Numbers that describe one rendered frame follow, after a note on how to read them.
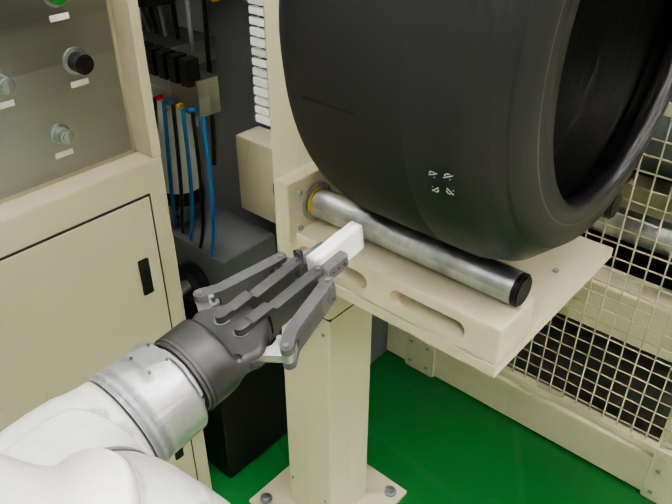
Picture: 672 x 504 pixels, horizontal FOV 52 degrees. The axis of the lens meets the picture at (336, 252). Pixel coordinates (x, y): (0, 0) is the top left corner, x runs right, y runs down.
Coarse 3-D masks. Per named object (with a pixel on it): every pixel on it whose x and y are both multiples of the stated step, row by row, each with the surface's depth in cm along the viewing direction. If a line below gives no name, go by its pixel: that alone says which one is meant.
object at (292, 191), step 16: (288, 176) 99; (304, 176) 99; (320, 176) 102; (288, 192) 98; (304, 192) 100; (336, 192) 106; (288, 208) 99; (304, 208) 101; (288, 224) 101; (304, 224) 103; (288, 240) 102
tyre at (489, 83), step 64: (320, 0) 66; (384, 0) 61; (448, 0) 58; (512, 0) 56; (576, 0) 59; (640, 0) 101; (320, 64) 69; (384, 64) 64; (448, 64) 59; (512, 64) 59; (576, 64) 108; (640, 64) 102; (320, 128) 75; (384, 128) 68; (448, 128) 63; (512, 128) 62; (576, 128) 106; (640, 128) 94; (384, 192) 76; (512, 192) 68; (576, 192) 99; (512, 256) 81
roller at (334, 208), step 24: (336, 216) 98; (360, 216) 96; (384, 240) 94; (408, 240) 91; (432, 240) 90; (432, 264) 90; (456, 264) 87; (480, 264) 86; (504, 264) 85; (480, 288) 86; (504, 288) 83; (528, 288) 85
